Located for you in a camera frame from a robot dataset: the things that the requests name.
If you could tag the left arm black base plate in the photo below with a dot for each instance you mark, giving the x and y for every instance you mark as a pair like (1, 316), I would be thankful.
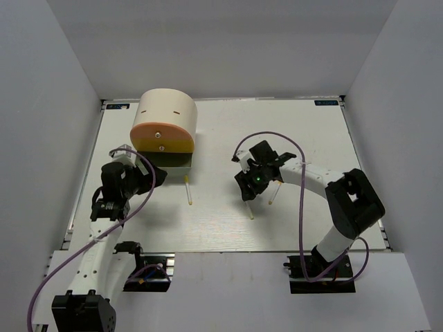
(153, 274)

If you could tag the white pen pale yellow ends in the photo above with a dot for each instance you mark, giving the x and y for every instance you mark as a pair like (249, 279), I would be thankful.
(249, 210)

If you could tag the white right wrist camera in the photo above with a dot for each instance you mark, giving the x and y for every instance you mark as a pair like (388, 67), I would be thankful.
(242, 157)

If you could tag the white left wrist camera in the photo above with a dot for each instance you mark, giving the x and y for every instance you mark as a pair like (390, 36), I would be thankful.
(123, 154)

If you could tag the cream round drawer organizer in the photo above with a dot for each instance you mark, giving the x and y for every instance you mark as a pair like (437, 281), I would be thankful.
(168, 106)

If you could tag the grey-green organizer drawer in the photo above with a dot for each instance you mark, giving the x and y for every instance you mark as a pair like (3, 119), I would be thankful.
(175, 164)

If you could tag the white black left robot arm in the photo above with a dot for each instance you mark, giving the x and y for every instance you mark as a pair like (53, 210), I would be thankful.
(105, 266)

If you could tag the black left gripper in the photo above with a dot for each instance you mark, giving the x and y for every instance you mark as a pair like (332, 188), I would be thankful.
(147, 179)

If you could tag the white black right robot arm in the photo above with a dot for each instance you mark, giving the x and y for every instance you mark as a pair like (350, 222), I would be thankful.
(353, 203)

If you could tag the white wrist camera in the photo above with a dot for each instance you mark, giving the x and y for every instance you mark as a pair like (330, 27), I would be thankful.
(123, 154)
(242, 157)

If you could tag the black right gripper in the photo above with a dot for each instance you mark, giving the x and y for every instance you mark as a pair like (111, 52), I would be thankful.
(244, 180)

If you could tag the blue logo sticker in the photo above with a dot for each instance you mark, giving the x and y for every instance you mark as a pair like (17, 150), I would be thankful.
(118, 106)
(326, 102)

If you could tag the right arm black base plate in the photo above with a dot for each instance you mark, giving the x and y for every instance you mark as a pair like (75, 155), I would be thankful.
(336, 281)

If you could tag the white pen bright yellow cap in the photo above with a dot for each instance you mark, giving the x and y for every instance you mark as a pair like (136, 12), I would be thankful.
(188, 192)

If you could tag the white pen orange-yellow cap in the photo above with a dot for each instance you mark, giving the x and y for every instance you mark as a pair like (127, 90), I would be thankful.
(275, 192)

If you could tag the orange organizer drawer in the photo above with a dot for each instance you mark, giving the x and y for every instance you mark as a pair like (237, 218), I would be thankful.
(166, 130)

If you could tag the blue logo sticker left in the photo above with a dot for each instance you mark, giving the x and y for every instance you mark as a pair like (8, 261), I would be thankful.
(118, 106)

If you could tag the blue logo sticker right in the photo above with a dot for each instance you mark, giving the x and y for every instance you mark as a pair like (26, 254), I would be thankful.
(326, 102)

